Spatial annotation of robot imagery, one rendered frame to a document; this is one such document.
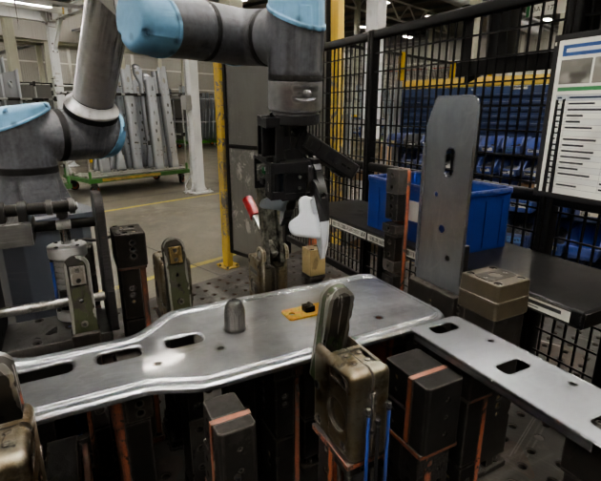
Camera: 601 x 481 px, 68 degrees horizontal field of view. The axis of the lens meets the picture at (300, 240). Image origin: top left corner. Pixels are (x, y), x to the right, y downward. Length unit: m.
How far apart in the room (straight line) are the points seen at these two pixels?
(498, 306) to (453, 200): 0.20
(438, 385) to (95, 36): 0.88
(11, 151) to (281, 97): 0.65
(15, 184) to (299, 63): 0.70
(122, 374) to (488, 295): 0.54
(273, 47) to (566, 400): 0.55
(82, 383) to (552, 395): 0.55
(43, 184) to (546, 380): 0.98
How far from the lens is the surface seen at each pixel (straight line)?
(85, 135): 1.14
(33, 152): 1.10
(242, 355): 0.63
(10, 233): 0.77
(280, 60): 0.62
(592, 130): 1.00
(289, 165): 0.63
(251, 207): 0.90
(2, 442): 0.49
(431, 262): 0.88
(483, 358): 0.66
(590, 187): 1.01
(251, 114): 3.50
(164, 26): 0.60
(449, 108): 0.83
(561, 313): 0.80
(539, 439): 1.07
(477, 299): 0.78
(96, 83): 1.09
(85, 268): 0.76
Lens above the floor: 1.31
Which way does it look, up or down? 16 degrees down
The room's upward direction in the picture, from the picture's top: straight up
